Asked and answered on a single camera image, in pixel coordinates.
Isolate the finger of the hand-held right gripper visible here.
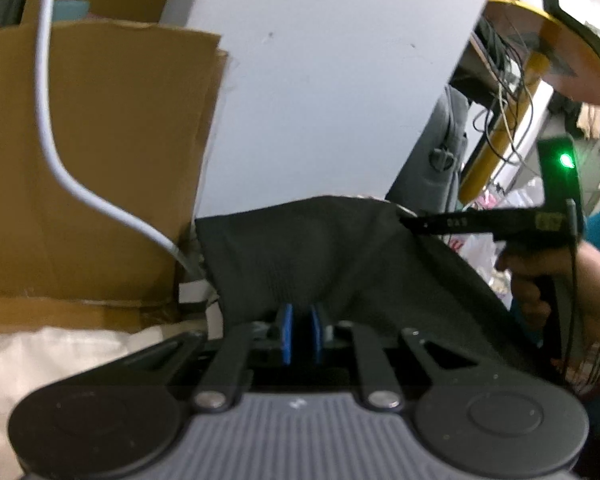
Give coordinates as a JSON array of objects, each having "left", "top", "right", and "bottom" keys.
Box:
[{"left": 399, "top": 208, "right": 504, "bottom": 236}]

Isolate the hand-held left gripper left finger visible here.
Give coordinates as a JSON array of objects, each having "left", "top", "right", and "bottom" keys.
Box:
[{"left": 114, "top": 303, "right": 296, "bottom": 412}]

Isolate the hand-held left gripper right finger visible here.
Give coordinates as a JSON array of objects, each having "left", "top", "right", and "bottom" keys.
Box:
[{"left": 306, "top": 303, "right": 487, "bottom": 412}]

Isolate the black bear-print hoodie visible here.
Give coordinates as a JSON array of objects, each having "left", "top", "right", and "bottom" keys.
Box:
[{"left": 194, "top": 194, "right": 561, "bottom": 391}]

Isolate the person's right hand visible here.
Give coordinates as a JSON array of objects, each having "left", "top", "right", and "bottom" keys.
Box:
[{"left": 494, "top": 248, "right": 554, "bottom": 344}]

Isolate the grey backpack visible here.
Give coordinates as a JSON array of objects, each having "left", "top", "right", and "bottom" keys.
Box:
[{"left": 384, "top": 84, "right": 470, "bottom": 213}]

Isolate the round gold-rimmed table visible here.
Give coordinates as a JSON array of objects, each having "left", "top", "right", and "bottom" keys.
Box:
[{"left": 457, "top": 0, "right": 600, "bottom": 201}]

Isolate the cream printed bed sheet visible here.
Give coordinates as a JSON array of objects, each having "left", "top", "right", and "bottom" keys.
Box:
[{"left": 0, "top": 324, "right": 216, "bottom": 480}]

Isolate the low folded cardboard sheet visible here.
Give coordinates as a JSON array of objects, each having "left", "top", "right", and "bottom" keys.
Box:
[{"left": 0, "top": 19, "right": 229, "bottom": 333}]

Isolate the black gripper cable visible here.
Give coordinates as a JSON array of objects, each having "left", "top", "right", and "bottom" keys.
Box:
[{"left": 550, "top": 199, "right": 581, "bottom": 376}]

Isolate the white cable tag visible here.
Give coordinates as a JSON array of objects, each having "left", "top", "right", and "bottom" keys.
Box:
[{"left": 177, "top": 281, "right": 210, "bottom": 307}]

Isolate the bundle of cables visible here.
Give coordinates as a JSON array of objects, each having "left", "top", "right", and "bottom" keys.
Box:
[{"left": 472, "top": 35, "right": 536, "bottom": 161}]

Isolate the white cable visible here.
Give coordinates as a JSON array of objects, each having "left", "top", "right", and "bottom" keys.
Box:
[{"left": 32, "top": 0, "right": 208, "bottom": 283}]

